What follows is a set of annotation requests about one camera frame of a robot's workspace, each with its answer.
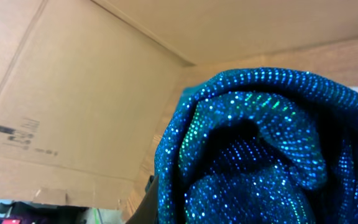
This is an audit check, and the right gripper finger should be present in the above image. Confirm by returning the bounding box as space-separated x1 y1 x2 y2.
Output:
126 175 158 224

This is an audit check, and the blue sequin fabric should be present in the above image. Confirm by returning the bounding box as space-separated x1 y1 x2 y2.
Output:
154 68 358 223

